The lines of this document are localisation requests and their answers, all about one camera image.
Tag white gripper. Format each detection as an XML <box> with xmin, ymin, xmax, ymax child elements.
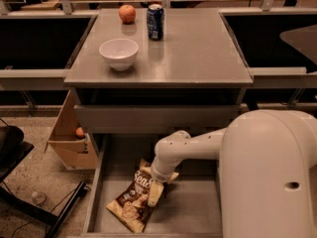
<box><xmin>148</xmin><ymin>159</ymin><xmax>179</xmax><ymax>207</ymax></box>

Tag brown sea salt chip bag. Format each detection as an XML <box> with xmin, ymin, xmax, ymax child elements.
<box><xmin>106</xmin><ymin>159</ymin><xmax>156</xmax><ymax>233</ymax></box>

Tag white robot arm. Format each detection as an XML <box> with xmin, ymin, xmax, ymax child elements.
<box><xmin>151</xmin><ymin>109</ymin><xmax>317</xmax><ymax>238</ymax></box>

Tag open grey middle drawer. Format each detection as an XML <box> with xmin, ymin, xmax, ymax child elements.
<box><xmin>82</xmin><ymin>135</ymin><xmax>223</xmax><ymax>238</ymax></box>

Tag grey drawer cabinet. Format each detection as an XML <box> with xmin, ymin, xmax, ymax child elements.
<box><xmin>63</xmin><ymin>7</ymin><xmax>255</xmax><ymax>157</ymax></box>

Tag orange fruit in box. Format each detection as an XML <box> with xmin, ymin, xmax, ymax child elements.
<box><xmin>75</xmin><ymin>127</ymin><xmax>85</xmax><ymax>139</ymax></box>

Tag cardboard box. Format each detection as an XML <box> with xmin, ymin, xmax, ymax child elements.
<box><xmin>48</xmin><ymin>92</ymin><xmax>97</xmax><ymax>170</ymax></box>

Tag white ceramic bowl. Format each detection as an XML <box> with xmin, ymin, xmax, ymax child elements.
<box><xmin>99</xmin><ymin>39</ymin><xmax>139</xmax><ymax>70</ymax></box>

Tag black stand base left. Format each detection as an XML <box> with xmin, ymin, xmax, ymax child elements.
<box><xmin>0</xmin><ymin>126</ymin><xmax>90</xmax><ymax>238</ymax></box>

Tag blue soda can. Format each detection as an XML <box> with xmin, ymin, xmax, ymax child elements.
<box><xmin>147</xmin><ymin>4</ymin><xmax>164</xmax><ymax>41</ymax></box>

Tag red apple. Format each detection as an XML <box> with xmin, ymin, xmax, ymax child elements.
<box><xmin>119</xmin><ymin>5</ymin><xmax>136</xmax><ymax>24</ymax></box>

